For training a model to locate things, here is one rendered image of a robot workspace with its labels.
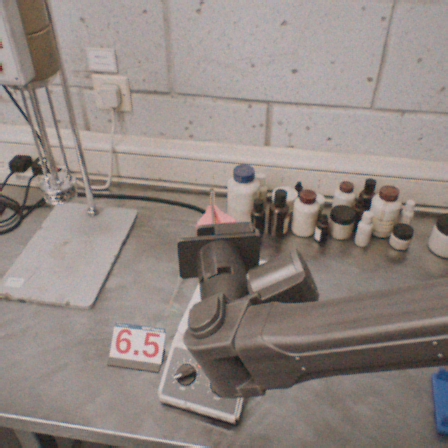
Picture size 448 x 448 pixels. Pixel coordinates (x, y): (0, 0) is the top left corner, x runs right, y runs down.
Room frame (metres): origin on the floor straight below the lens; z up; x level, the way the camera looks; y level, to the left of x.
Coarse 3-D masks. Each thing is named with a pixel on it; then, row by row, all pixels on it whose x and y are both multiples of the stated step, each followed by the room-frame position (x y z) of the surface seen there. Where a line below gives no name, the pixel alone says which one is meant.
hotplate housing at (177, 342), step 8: (176, 336) 0.48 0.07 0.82; (176, 344) 0.46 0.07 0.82; (168, 360) 0.44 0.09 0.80; (160, 384) 0.41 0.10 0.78; (160, 392) 0.40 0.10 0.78; (160, 400) 0.40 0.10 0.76; (168, 400) 0.39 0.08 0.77; (176, 400) 0.39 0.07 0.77; (184, 400) 0.39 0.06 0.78; (240, 400) 0.38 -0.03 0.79; (184, 408) 0.39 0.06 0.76; (192, 408) 0.38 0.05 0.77; (200, 408) 0.38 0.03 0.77; (208, 408) 0.38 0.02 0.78; (240, 408) 0.37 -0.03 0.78; (208, 416) 0.37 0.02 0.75; (216, 416) 0.37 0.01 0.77; (224, 416) 0.36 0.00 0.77; (232, 416) 0.36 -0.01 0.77
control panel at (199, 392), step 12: (180, 348) 0.45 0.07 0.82; (180, 360) 0.44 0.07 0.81; (192, 360) 0.44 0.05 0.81; (168, 372) 0.42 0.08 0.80; (168, 384) 0.41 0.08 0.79; (180, 384) 0.41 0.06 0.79; (192, 384) 0.41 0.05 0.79; (204, 384) 0.40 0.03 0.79; (180, 396) 0.39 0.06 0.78; (192, 396) 0.39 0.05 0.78; (204, 396) 0.39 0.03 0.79; (216, 396) 0.39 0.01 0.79; (216, 408) 0.37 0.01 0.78; (228, 408) 0.37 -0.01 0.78
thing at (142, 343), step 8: (120, 328) 0.52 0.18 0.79; (120, 336) 0.51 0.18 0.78; (128, 336) 0.51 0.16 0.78; (136, 336) 0.50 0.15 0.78; (144, 336) 0.50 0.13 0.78; (152, 336) 0.50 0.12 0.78; (160, 336) 0.50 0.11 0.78; (120, 344) 0.50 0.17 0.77; (128, 344) 0.50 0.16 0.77; (136, 344) 0.49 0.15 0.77; (144, 344) 0.49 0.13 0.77; (152, 344) 0.49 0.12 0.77; (160, 344) 0.49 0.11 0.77; (112, 352) 0.49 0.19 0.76; (120, 352) 0.49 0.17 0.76; (128, 352) 0.49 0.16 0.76; (136, 352) 0.48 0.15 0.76; (144, 352) 0.48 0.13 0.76; (152, 352) 0.48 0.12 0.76; (160, 352) 0.48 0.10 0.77
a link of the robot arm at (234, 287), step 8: (224, 272) 0.38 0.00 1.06; (208, 280) 0.37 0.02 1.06; (216, 280) 0.36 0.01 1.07; (224, 280) 0.36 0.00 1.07; (232, 280) 0.36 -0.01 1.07; (240, 280) 0.37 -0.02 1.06; (248, 280) 0.36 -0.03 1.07; (208, 288) 0.36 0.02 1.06; (216, 288) 0.35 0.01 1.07; (224, 288) 0.35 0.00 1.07; (232, 288) 0.35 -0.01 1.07; (240, 288) 0.35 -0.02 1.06; (248, 288) 0.34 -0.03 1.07; (208, 296) 0.35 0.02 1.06; (232, 296) 0.34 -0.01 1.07; (240, 296) 0.34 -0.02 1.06
